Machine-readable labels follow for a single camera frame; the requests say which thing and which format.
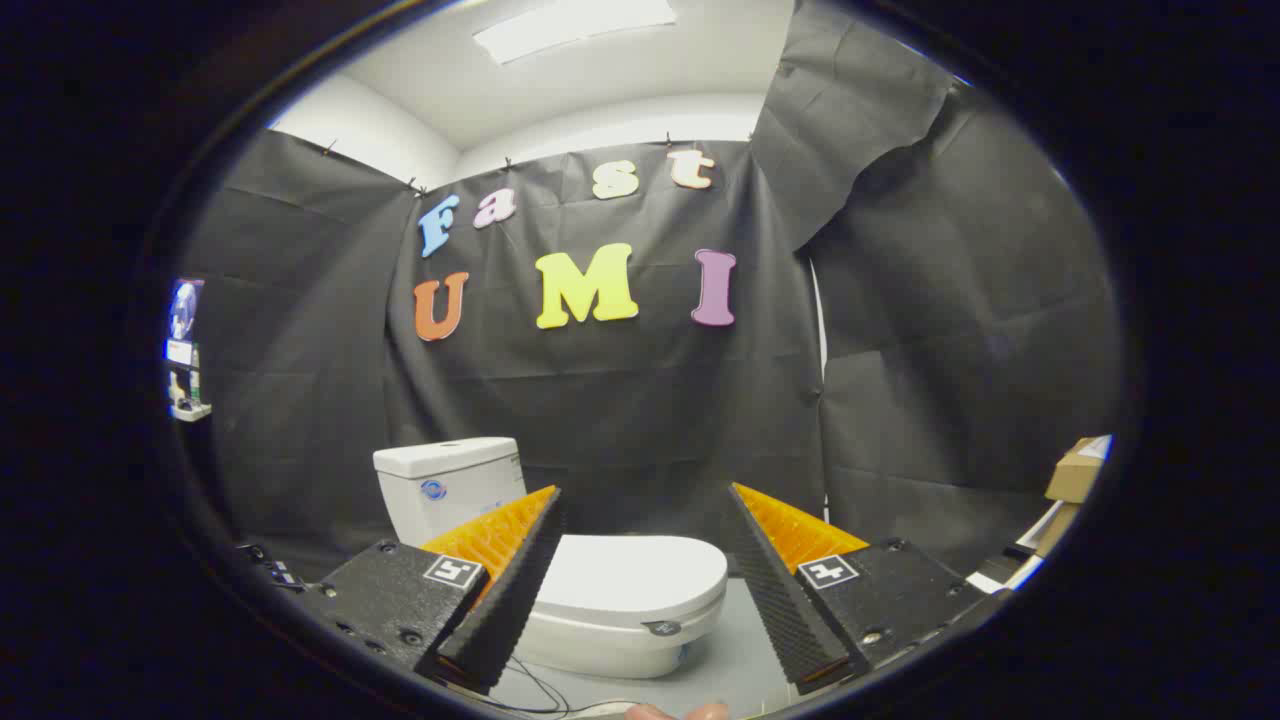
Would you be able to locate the white toilet tank lid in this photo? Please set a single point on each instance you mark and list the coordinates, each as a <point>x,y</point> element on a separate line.
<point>445,457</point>

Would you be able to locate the white ceramic toilet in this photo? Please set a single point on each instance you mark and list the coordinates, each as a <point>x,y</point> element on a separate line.
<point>450,500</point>

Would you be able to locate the brown cardboard box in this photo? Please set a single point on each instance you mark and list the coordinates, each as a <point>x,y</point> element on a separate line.
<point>1075,475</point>

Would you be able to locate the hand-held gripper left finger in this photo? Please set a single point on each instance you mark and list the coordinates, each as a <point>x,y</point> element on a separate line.
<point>510,610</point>

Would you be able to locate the black backdrop cloth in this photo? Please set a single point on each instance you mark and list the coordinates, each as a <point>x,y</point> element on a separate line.
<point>620,400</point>

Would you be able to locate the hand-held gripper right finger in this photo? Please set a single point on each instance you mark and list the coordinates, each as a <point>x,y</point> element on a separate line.
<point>790,620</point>

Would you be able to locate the black electronic devices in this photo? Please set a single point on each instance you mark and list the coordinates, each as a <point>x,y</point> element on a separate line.
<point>275,572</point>

